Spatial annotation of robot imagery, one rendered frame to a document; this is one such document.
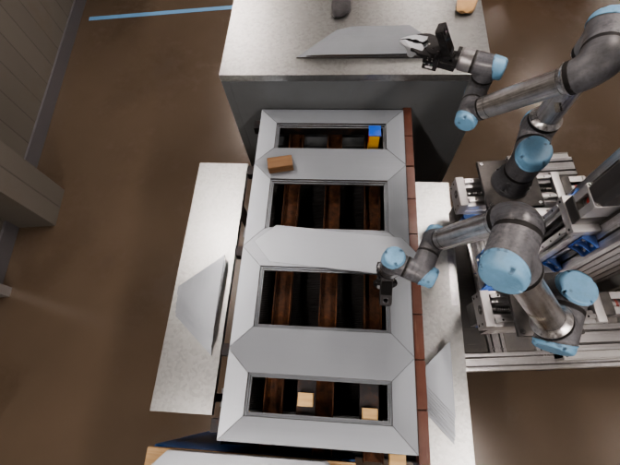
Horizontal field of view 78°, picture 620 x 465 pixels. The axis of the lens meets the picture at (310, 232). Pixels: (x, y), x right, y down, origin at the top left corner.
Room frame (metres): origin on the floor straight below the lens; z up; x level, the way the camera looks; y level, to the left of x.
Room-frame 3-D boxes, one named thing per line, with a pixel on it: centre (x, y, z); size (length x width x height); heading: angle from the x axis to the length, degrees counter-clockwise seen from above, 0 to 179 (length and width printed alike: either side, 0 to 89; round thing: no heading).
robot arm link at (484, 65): (0.95, -0.68, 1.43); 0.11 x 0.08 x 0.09; 58
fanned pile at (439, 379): (-0.02, -0.42, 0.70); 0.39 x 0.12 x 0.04; 168
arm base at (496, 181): (0.70, -0.84, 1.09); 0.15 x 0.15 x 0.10
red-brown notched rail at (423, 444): (0.54, -0.44, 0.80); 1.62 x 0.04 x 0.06; 168
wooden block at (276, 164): (1.08, 0.09, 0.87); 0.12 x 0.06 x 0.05; 89
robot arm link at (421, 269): (0.36, -0.36, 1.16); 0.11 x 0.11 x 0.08; 55
